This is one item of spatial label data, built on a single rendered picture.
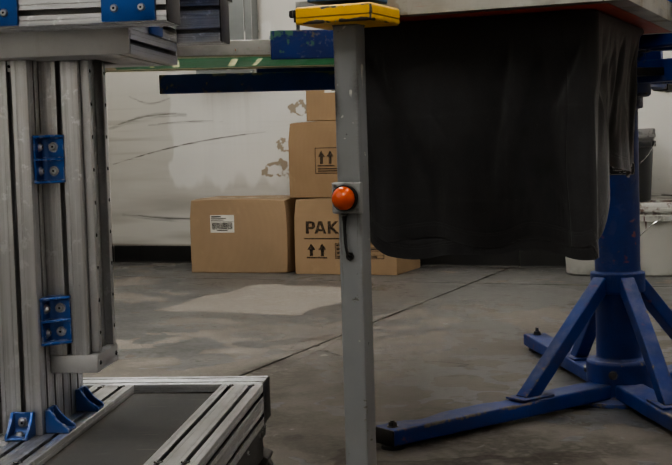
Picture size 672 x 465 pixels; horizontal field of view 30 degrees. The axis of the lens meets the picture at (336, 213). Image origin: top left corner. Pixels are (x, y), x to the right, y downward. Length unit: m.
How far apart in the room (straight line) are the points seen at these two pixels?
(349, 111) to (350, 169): 0.09
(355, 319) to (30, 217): 0.64
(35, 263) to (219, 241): 4.90
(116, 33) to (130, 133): 5.83
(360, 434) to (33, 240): 0.69
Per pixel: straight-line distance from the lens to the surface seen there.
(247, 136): 7.60
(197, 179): 7.77
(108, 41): 2.19
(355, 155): 2.00
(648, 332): 3.39
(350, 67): 2.00
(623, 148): 2.46
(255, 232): 7.07
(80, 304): 2.34
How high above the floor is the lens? 0.75
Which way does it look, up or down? 3 degrees down
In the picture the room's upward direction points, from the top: 2 degrees counter-clockwise
